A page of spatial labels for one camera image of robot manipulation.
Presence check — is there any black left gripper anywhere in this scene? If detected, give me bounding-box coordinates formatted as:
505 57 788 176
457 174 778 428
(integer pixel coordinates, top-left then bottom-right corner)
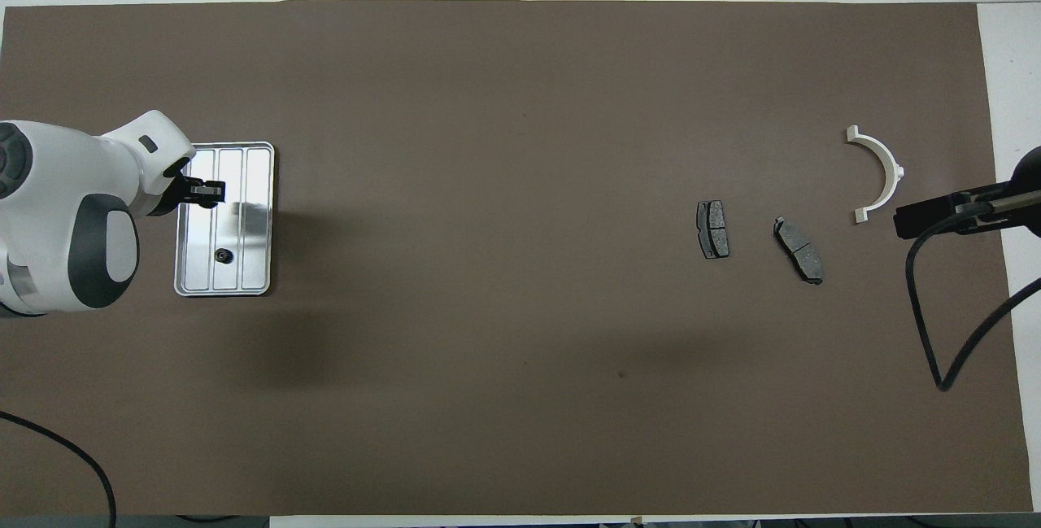
148 160 225 217

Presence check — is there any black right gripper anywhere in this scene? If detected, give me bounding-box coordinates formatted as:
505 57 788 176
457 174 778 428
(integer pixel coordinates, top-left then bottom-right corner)
893 192 1017 240

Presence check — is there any silver metal tray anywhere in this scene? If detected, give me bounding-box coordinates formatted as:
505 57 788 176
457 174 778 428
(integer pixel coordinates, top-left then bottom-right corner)
173 141 276 298

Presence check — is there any elongated dark grey brake pad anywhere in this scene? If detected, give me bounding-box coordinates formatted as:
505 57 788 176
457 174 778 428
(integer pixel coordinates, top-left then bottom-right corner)
773 216 825 286

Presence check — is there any rectangular dark grey brake pad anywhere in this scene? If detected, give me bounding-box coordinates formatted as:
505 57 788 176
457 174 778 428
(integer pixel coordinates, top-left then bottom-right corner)
696 200 730 260

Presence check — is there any brown table mat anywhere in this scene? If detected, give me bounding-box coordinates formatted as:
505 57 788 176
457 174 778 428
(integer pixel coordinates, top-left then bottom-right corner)
0 0 1034 517

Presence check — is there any white semicircular bracket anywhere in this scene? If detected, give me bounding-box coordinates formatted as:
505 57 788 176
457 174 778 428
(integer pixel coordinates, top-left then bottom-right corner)
846 125 905 225

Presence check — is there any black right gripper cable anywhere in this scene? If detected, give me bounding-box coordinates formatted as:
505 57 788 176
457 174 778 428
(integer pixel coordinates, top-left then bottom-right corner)
905 189 1041 392

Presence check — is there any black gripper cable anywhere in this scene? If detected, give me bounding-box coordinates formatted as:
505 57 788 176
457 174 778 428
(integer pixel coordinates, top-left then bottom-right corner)
905 189 1041 392
0 410 116 528

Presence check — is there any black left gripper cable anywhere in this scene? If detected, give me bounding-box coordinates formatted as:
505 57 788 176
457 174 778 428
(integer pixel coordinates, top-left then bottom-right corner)
0 410 116 528

